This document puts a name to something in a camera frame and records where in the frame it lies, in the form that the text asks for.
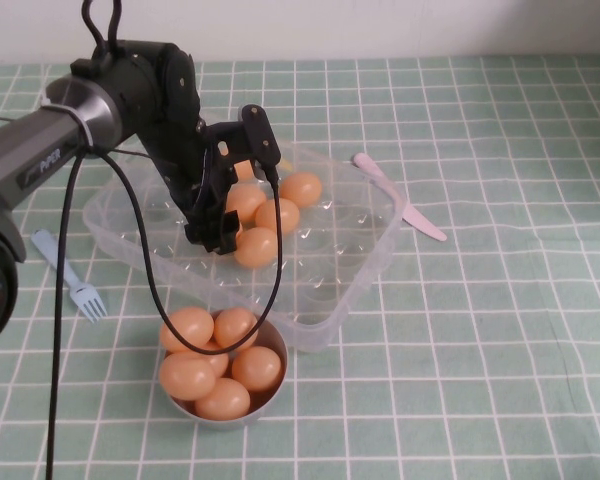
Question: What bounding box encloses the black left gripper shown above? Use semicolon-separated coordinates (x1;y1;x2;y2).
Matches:
172;122;246;255

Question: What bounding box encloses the clear plastic egg box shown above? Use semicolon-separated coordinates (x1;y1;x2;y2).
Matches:
82;138;406;354

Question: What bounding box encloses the grey round bowl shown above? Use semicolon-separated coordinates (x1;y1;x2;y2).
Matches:
158;312;288;432

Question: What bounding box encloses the light blue plastic fork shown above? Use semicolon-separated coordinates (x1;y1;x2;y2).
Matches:
31;228;108;325

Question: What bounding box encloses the white zip tie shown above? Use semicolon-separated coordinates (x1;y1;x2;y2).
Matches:
39;97;99;151

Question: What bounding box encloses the pink plastic knife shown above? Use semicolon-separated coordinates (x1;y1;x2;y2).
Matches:
351;153;447;244

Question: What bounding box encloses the green checkered tablecloth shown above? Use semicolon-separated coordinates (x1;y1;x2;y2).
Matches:
0;55;600;480

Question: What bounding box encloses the black camera cable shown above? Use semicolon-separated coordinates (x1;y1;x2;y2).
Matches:
47;144;285;480

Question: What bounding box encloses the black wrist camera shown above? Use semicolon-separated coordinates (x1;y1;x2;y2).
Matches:
239;103;283;175

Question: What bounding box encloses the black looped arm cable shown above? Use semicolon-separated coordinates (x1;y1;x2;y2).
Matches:
81;0;122;52

